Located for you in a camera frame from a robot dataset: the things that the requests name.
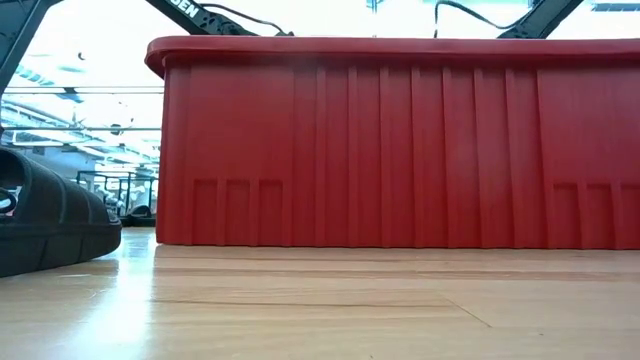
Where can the black foam slide sandal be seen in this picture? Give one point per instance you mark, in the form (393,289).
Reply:
(55,225)

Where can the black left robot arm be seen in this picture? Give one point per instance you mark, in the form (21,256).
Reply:
(200,17)

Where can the large red plastic bin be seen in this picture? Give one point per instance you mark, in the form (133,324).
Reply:
(400,150)

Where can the ceiling vent grille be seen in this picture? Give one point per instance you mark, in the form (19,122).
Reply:
(617,7)

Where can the black robot cell frame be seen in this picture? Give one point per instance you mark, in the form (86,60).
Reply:
(115,173)

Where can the grey ceiling rail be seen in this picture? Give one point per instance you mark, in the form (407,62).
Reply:
(75,129)

